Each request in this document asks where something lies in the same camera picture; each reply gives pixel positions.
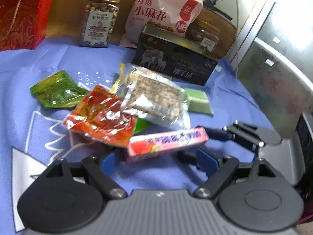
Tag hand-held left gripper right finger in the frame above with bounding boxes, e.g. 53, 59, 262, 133
176, 148, 277, 199

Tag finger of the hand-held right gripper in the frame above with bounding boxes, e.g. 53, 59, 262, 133
201, 120, 266, 153

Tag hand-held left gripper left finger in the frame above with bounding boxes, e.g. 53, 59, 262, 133
45, 150, 128, 200

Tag red snack packet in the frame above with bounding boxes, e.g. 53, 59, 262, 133
62, 84, 137, 148

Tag pink candy box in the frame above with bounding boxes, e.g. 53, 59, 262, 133
121, 126, 209, 164

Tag bright green snack packet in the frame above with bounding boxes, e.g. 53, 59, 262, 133
133, 119, 153, 135

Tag pale green snack packet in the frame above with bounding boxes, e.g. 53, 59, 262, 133
183, 88, 213, 115

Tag yellow-edged cake packet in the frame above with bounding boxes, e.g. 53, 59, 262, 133
109, 63, 129, 94

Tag clear nut cake packet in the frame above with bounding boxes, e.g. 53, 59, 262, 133
120, 65, 191, 129

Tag dark green-lidded box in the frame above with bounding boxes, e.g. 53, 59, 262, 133
131, 24, 219, 86

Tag grey metal cabinet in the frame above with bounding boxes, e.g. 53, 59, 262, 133
236, 0, 313, 137

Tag brown padded headboard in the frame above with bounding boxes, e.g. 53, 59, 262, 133
201, 6, 237, 59

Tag pecan jar with gold lid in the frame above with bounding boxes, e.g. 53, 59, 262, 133
187, 18, 220, 53

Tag blue printed bed sheet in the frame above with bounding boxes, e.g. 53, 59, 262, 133
0, 37, 279, 235

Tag black tape strip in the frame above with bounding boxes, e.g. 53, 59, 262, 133
201, 0, 233, 21

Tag cashew jar with gold lid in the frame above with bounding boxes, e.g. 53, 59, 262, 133
78, 0, 121, 48

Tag pink snack bag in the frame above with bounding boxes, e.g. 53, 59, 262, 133
119, 0, 204, 49

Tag red gift box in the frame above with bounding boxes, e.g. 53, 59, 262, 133
0, 0, 58, 52

